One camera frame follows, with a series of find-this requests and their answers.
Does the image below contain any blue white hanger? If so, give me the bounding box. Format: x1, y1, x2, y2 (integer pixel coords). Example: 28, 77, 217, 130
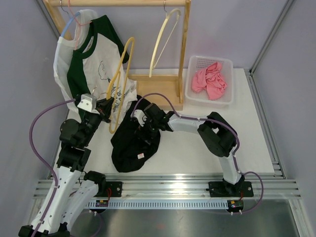
59, 0, 80, 40

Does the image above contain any pink hanger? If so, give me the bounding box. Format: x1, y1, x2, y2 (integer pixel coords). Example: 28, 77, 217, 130
67, 0, 91, 50

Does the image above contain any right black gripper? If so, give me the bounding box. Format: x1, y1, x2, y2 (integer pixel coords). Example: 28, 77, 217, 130
135, 114, 160, 146

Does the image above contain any pink t shirt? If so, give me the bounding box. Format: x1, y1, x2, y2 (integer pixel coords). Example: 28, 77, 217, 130
191, 62, 227, 100

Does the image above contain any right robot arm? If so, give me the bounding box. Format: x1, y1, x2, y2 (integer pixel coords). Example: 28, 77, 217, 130
131, 103, 254, 198

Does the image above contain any cream hanger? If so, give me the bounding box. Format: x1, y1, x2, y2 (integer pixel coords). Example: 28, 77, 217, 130
149, 0, 182, 79

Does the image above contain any white t shirt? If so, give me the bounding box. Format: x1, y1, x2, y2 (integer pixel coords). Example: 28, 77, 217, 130
53, 9, 98, 101

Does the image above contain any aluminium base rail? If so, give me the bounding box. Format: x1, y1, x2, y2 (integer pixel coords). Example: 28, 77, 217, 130
33, 172, 302, 200

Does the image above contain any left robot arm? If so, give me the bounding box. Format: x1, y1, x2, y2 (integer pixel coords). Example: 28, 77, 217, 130
18, 94, 122, 237

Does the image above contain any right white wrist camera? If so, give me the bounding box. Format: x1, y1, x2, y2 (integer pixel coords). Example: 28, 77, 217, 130
133, 110, 147, 127

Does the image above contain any yellow hanger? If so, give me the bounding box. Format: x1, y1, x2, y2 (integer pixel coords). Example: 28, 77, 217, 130
92, 37, 136, 134

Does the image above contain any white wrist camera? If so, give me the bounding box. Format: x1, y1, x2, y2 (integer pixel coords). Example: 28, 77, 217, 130
133, 110, 147, 127
77, 94, 99, 114

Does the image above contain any wooden clothes rack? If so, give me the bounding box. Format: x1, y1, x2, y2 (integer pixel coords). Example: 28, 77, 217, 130
43, 0, 191, 110

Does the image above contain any aluminium frame post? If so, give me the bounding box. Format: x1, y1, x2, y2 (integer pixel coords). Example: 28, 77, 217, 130
248, 0, 296, 76
36, 0, 80, 77

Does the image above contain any white slotted cable duct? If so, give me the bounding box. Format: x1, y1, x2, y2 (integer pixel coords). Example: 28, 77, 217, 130
85, 199, 228, 210

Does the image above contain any black t shirt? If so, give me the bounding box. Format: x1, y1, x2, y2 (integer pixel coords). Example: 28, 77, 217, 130
111, 101, 161, 173

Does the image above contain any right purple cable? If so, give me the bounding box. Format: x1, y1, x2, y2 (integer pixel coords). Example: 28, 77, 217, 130
130, 92, 265, 215

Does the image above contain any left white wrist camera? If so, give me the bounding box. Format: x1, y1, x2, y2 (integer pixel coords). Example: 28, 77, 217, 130
77, 94, 99, 114

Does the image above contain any dark green t shirt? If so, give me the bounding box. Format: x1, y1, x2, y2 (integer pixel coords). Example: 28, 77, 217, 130
66, 14, 138, 125

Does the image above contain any right aluminium frame post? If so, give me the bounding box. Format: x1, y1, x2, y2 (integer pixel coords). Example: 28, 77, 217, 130
248, 0, 296, 76

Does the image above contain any left aluminium frame post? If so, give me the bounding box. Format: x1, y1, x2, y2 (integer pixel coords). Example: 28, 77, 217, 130
36, 0, 80, 77

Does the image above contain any white plastic basket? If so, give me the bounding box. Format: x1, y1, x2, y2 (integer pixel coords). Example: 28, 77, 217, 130
185, 56, 235, 107

